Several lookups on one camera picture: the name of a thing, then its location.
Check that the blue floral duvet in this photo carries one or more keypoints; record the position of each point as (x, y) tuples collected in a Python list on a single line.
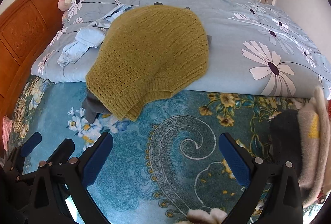
[(227, 45)]

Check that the grey garment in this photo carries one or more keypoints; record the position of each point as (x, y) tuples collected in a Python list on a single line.
[(91, 107)]

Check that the teal floral plush blanket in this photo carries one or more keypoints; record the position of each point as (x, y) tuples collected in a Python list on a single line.
[(144, 136)]

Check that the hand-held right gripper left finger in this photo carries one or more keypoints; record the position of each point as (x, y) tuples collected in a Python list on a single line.
[(97, 162)]

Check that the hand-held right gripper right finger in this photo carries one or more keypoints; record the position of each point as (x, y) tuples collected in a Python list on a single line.
[(234, 162)]

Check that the pink zigzag cloth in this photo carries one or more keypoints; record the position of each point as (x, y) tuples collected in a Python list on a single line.
[(7, 128)]

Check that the light blue shirt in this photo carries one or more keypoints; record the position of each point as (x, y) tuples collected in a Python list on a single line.
[(88, 37)]

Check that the beige plush garment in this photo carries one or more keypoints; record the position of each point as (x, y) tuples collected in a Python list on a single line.
[(310, 162)]

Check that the mustard yellow knit sweater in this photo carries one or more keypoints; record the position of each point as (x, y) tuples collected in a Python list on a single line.
[(155, 53)]

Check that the pink pillow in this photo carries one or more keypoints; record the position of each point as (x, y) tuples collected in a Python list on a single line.
[(64, 1)]

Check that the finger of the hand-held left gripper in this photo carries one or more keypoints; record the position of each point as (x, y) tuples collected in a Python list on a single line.
[(31, 145), (64, 149)]

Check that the white plush cloth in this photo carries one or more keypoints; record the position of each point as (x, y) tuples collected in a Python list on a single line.
[(206, 216)]

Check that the orange wooden headboard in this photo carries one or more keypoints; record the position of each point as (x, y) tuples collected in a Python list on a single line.
[(23, 32)]

